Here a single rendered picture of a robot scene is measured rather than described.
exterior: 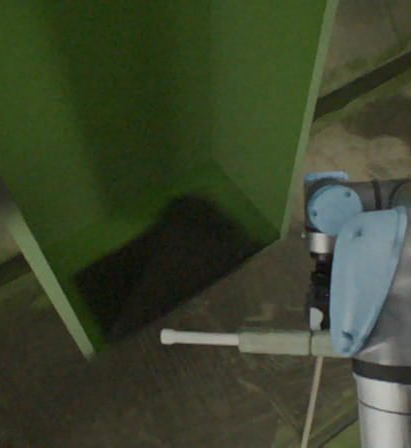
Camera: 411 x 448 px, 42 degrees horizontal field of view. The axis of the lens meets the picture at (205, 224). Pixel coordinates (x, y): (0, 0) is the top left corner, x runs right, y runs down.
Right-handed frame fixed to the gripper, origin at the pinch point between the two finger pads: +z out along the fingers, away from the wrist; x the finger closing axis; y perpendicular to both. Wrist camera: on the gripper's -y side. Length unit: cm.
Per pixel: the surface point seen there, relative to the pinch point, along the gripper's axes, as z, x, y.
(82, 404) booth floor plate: 35, 74, 25
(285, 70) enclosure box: -57, 7, -1
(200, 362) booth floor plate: 27, 40, 40
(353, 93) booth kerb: -55, -11, 150
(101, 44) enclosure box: -65, 43, -6
